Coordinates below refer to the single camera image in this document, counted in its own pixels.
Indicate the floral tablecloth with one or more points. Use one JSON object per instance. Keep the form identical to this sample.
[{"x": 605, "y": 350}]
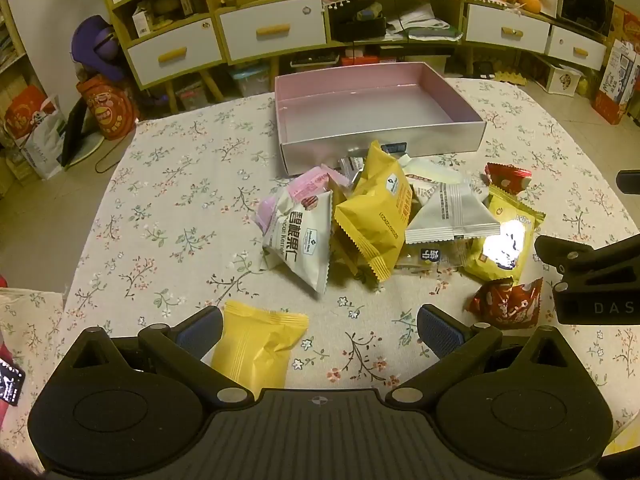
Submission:
[{"x": 173, "y": 232}]

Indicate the plain yellow snack bag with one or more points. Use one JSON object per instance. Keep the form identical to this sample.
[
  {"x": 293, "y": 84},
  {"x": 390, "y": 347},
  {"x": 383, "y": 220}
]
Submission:
[{"x": 255, "y": 346}]

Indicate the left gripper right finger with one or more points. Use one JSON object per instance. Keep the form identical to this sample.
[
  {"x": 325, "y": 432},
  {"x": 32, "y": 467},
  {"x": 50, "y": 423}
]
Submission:
[{"x": 460, "y": 349}]

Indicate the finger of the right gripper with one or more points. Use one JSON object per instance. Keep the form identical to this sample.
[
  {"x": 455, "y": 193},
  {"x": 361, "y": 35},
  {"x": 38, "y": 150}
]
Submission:
[
  {"x": 628, "y": 181},
  {"x": 615, "y": 264}
]

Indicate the red snack bag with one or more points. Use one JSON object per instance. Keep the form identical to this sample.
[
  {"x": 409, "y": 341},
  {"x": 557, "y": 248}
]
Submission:
[
  {"x": 510, "y": 179},
  {"x": 507, "y": 306}
]

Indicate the yellow blue-label snack bag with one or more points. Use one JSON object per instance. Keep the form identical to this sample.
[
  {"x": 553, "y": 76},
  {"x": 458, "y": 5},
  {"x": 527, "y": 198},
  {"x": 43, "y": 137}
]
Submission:
[{"x": 503, "y": 255}]

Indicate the pink wafer snack packet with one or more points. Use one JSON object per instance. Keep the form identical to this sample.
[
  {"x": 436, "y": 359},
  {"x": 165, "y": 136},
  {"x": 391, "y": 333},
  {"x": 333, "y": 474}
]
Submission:
[{"x": 310, "y": 183}]

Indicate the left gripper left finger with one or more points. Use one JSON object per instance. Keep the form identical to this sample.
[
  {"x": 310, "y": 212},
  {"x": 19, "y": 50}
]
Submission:
[{"x": 177, "y": 352}]

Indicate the wooden cabinet with drawers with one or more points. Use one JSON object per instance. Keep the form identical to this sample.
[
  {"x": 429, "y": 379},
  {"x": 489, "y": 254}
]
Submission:
[{"x": 167, "y": 39}]

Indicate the white triangular snack bag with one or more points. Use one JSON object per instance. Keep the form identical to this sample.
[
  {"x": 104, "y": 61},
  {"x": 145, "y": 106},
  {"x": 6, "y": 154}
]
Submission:
[{"x": 453, "y": 212}]

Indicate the black box on shelf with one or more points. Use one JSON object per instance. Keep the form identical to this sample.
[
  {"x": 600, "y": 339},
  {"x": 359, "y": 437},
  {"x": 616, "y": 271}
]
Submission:
[{"x": 357, "y": 20}]

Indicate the white pistachio snack bag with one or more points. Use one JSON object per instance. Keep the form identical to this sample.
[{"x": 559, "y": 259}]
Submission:
[{"x": 299, "y": 235}]

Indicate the cream red-label snack packet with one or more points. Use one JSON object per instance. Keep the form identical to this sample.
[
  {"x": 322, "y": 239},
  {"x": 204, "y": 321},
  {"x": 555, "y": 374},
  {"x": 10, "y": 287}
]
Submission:
[{"x": 425, "y": 176}]

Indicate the orange printed bag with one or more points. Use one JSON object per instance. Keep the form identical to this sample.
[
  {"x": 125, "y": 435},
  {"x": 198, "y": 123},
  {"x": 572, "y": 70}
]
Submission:
[{"x": 110, "y": 104}]

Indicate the pink cardboard tray box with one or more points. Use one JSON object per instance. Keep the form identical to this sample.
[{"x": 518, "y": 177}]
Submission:
[{"x": 325, "y": 115}]

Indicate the yellow printed snack bag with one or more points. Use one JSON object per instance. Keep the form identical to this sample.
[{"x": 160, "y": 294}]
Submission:
[{"x": 369, "y": 225}]

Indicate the purple cushion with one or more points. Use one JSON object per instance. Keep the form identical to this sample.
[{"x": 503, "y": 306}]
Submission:
[{"x": 96, "y": 50}]

